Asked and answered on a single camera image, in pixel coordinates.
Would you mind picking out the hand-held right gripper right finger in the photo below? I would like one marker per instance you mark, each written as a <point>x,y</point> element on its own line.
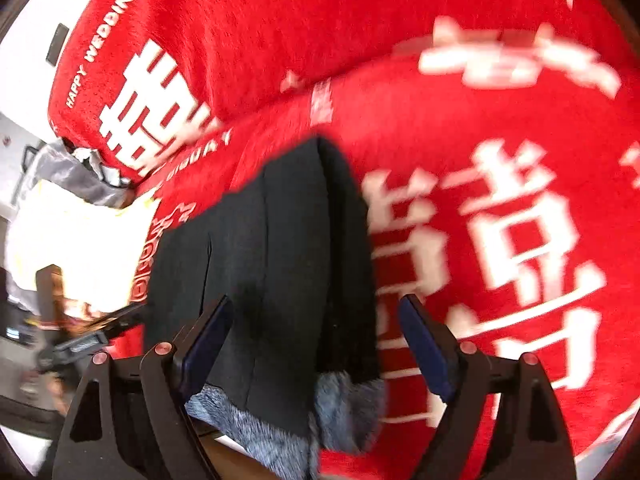
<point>425,350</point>

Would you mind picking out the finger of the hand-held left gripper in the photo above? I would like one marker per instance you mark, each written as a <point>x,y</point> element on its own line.
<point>87,341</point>

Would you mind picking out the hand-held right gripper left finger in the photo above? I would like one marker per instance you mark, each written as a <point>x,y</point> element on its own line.
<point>205,347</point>

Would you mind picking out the black fleece-lined pants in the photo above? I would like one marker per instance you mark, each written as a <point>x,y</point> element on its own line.
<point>280,250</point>

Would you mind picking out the white and yellow cloth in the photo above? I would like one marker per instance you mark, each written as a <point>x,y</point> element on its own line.
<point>75,245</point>

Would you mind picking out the grey plastic bag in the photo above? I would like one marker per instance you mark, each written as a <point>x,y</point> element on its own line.
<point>70,170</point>

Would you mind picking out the red printed blanket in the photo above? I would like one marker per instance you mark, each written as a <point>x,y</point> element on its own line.
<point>500,160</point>

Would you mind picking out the red printed pillow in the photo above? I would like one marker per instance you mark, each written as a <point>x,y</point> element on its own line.
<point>240,30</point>

